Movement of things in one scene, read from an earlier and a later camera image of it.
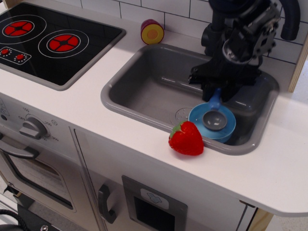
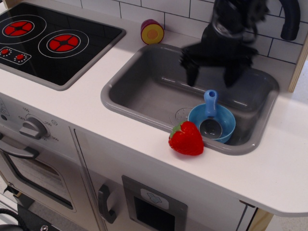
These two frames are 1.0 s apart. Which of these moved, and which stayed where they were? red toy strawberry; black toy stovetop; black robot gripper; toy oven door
Moved: black robot gripper
Stayed: black toy stovetop; toy oven door; red toy strawberry
